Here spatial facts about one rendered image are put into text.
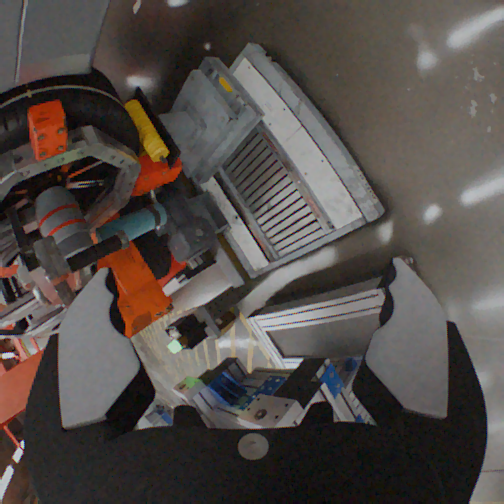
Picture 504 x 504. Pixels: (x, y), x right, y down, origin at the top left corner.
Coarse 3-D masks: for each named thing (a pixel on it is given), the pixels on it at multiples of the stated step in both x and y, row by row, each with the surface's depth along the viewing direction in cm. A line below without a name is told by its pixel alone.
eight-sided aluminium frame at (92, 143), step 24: (72, 144) 44; (96, 144) 48; (120, 144) 61; (0, 168) 34; (24, 168) 37; (48, 168) 43; (120, 168) 72; (0, 192) 36; (120, 192) 79; (96, 216) 88; (0, 264) 55
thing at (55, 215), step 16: (48, 192) 56; (64, 192) 60; (48, 208) 55; (64, 208) 57; (48, 224) 55; (64, 224) 56; (80, 224) 60; (64, 240) 56; (80, 240) 59; (64, 256) 55
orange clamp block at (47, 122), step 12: (36, 108) 33; (48, 108) 34; (60, 108) 36; (36, 120) 32; (48, 120) 34; (60, 120) 35; (36, 132) 32; (48, 132) 35; (60, 132) 37; (36, 144) 35; (48, 144) 37; (60, 144) 40; (36, 156) 37; (48, 156) 40
